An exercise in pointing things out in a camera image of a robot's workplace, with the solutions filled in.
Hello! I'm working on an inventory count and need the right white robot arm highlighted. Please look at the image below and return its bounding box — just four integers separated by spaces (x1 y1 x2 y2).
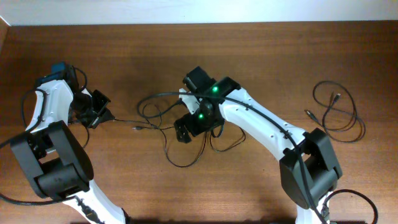
174 67 343 223

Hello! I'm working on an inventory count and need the thin black audio cable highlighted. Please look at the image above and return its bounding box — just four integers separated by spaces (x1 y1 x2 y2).
304 80 367 143

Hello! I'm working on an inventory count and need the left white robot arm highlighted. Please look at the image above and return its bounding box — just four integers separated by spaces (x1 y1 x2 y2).
8 62 129 223

